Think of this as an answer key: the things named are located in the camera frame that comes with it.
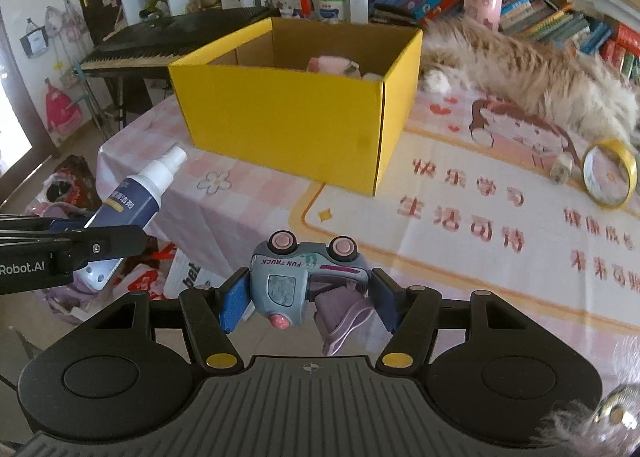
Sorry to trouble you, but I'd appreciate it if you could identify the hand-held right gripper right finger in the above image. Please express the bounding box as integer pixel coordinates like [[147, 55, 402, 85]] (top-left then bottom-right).
[[370, 268, 541, 373]]

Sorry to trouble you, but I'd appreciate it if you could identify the white jar green lid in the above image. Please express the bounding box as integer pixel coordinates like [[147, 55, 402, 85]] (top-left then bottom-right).
[[317, 0, 346, 22]]

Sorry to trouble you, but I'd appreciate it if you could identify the row of colourful books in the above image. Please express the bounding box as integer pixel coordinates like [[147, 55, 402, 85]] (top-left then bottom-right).
[[372, 0, 640, 82]]

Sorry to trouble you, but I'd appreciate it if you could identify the pink backpack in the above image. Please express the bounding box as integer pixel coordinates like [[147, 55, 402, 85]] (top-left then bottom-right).
[[44, 79, 83, 145]]

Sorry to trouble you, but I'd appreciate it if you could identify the pale fluffy fur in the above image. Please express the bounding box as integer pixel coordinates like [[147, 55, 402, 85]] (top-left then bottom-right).
[[532, 337, 640, 457]]

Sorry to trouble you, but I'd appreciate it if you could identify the white blue spray bottle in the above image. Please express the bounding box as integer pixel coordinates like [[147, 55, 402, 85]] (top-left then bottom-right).
[[74, 146, 188, 290]]

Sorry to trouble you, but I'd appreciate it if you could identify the white blue hanging bag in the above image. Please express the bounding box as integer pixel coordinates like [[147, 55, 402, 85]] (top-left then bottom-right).
[[19, 19, 50, 58]]

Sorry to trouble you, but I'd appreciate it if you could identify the grey toy truck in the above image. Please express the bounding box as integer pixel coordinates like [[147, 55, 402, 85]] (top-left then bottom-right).
[[248, 231, 372, 357]]

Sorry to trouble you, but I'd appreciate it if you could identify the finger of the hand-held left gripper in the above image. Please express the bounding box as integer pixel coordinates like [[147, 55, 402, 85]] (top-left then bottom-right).
[[66, 225, 148, 270], [0, 216, 93, 244]]

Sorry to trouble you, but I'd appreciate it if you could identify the black electronic piano keyboard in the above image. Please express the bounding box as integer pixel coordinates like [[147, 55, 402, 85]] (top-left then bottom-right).
[[80, 7, 281, 72]]

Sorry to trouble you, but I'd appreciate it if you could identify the small white tape roll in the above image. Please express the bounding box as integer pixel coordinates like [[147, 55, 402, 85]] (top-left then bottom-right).
[[550, 153, 575, 184]]

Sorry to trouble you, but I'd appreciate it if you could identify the black keyboard stand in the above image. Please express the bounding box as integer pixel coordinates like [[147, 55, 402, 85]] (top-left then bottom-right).
[[75, 69, 156, 138]]

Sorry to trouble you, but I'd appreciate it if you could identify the pink printed cup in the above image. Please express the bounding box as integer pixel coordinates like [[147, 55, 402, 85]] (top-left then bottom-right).
[[463, 0, 503, 32]]

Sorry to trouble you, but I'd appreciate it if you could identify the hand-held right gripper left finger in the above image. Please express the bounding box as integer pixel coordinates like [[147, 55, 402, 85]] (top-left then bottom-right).
[[89, 267, 251, 371]]

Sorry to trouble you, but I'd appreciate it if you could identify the pink printed tablecloth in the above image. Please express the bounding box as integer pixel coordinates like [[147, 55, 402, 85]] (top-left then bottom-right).
[[95, 82, 640, 438]]

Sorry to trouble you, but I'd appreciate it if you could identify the pink plush toy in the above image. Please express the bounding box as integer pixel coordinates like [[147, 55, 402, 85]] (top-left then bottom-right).
[[306, 55, 361, 80]]

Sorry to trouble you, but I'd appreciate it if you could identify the yellow tape roll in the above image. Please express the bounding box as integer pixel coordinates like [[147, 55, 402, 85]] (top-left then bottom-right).
[[581, 138, 638, 209]]

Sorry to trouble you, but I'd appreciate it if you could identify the pale pink hanging bag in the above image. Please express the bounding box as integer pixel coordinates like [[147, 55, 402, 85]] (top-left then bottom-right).
[[45, 0, 87, 42]]

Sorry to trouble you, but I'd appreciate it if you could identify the yellow cardboard box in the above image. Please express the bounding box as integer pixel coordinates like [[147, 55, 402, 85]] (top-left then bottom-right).
[[168, 17, 425, 196]]

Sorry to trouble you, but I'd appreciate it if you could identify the fluffy beige cat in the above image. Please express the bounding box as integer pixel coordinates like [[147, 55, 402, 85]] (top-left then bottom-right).
[[419, 17, 640, 148]]

